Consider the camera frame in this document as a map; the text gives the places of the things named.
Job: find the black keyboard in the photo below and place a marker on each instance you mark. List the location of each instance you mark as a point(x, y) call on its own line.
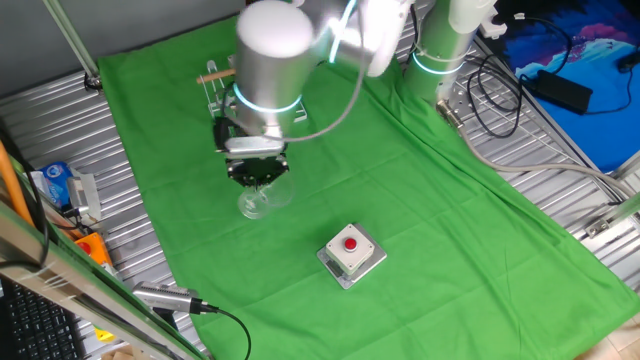
point(35, 330)

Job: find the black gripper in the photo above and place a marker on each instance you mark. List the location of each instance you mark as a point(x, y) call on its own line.
point(257, 170)

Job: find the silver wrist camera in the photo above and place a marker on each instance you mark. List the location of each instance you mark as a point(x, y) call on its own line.
point(252, 146)

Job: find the black power adapter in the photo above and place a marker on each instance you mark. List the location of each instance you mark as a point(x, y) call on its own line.
point(560, 90)

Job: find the grey button box on plate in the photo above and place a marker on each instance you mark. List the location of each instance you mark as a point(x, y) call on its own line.
point(350, 250)

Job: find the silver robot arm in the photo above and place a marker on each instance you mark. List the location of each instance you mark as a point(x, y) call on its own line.
point(270, 60)

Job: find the clear glass cup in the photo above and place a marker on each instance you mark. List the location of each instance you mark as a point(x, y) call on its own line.
point(260, 205)

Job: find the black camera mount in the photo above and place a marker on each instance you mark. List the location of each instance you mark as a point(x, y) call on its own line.
point(165, 317)

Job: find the black computer mouse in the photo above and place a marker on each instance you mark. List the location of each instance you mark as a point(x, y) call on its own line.
point(629, 62)

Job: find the green cloth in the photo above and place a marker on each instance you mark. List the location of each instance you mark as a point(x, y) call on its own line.
point(400, 200)

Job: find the green-edged aluminium frame beam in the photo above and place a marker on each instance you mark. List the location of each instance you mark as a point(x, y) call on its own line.
point(75, 290)

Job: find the aluminium frame pole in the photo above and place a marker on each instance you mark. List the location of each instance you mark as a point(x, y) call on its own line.
point(70, 40)
point(612, 220)

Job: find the wooden blocks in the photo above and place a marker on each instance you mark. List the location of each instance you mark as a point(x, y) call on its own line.
point(120, 355)

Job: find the orange pole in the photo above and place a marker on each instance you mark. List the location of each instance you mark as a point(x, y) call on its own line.
point(10, 180)

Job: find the silver exterior camera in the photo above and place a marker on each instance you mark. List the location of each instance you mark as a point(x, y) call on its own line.
point(160, 296)

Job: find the blue painted mat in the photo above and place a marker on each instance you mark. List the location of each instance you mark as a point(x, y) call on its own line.
point(600, 60)

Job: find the orange box red button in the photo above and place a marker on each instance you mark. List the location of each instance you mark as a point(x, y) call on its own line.
point(97, 250)

